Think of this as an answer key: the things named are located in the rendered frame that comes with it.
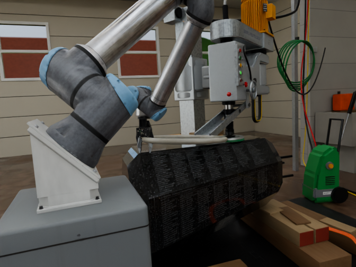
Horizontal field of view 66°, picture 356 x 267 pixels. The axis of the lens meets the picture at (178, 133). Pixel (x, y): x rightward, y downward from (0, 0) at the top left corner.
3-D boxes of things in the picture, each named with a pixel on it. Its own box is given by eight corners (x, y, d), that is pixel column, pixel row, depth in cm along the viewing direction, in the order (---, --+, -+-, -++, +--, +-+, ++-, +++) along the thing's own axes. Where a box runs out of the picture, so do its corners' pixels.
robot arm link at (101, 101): (100, 134, 83) (139, 90, 86) (61, 101, 86) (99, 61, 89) (114, 145, 97) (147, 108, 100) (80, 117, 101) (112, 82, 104)
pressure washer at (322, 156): (328, 192, 321) (328, 117, 312) (348, 203, 287) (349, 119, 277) (299, 194, 319) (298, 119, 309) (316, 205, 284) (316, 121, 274)
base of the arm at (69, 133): (97, 174, 85) (118, 148, 86) (44, 134, 78) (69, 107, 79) (90, 161, 102) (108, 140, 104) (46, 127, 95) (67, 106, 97)
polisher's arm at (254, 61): (249, 105, 280) (248, 56, 274) (273, 105, 267) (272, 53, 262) (218, 109, 220) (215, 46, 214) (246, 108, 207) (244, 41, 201)
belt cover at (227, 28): (248, 59, 282) (248, 42, 280) (274, 55, 268) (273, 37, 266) (203, 46, 203) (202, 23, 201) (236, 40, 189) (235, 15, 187)
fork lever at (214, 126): (229, 107, 237) (228, 101, 235) (251, 106, 226) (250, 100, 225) (190, 140, 184) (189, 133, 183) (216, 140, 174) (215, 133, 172)
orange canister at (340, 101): (327, 113, 437) (328, 91, 433) (350, 110, 454) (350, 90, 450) (340, 113, 416) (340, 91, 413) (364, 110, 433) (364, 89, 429)
